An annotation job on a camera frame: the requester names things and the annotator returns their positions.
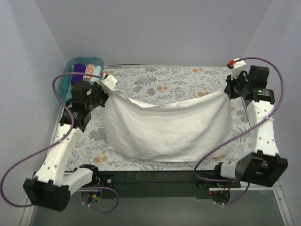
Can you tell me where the purple towel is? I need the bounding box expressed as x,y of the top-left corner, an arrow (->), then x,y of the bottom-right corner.
70,63 -> 86,84

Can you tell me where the white towel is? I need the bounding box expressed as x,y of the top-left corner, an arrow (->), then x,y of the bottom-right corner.
101,90 -> 233,162

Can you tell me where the orange patterned rolled towel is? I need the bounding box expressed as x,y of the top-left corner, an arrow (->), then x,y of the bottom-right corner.
83,64 -> 95,81

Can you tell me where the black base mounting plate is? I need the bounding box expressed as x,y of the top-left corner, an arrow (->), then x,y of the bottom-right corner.
79,170 -> 242,203

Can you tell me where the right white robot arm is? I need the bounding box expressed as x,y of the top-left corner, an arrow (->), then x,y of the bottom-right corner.
213,65 -> 288,187

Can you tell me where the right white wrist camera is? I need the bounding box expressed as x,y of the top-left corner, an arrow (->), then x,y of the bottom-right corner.
227,58 -> 246,80

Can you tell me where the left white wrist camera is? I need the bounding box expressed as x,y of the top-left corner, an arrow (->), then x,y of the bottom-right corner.
98,74 -> 118,96

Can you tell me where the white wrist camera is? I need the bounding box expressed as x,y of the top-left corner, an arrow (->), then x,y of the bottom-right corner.
227,58 -> 246,80
98,74 -> 118,96

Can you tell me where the mint rolled towel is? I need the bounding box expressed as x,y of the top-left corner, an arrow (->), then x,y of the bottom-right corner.
93,66 -> 102,79

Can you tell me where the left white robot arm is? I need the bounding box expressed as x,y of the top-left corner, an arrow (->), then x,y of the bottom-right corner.
23,78 -> 117,211

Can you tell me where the teal plastic tray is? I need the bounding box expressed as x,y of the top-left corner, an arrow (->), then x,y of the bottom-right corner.
57,57 -> 104,102

